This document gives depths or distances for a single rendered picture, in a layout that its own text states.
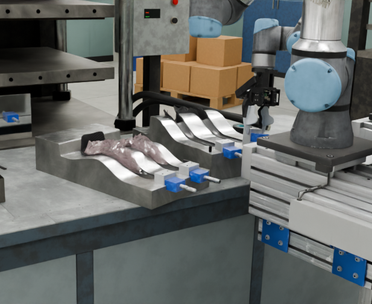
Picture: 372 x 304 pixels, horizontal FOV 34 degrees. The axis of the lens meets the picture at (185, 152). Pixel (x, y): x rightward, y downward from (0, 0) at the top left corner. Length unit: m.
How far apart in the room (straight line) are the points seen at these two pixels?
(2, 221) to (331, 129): 0.84
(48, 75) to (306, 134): 1.27
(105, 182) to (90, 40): 8.25
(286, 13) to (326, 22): 7.75
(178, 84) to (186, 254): 5.14
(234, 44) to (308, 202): 5.69
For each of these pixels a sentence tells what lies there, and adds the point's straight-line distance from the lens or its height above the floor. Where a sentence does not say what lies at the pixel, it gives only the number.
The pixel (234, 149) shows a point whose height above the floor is 0.90.
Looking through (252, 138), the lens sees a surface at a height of 0.92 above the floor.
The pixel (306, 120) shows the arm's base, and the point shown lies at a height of 1.10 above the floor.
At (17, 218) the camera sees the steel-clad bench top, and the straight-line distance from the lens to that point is 1.64.
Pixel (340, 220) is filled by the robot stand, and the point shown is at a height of 0.94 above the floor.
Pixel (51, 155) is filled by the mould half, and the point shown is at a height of 0.87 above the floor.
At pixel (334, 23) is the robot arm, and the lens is 1.32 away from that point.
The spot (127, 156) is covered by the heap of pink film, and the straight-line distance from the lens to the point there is 1.80.
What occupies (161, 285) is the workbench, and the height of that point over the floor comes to 0.50.
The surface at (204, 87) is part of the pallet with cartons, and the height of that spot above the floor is 0.23.
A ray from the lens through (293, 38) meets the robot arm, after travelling 1.81.
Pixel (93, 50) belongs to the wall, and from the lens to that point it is 10.03.
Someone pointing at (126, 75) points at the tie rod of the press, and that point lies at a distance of 2.52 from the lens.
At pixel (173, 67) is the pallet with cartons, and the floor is 0.40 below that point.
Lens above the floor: 1.42
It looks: 16 degrees down
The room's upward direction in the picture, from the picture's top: 2 degrees clockwise
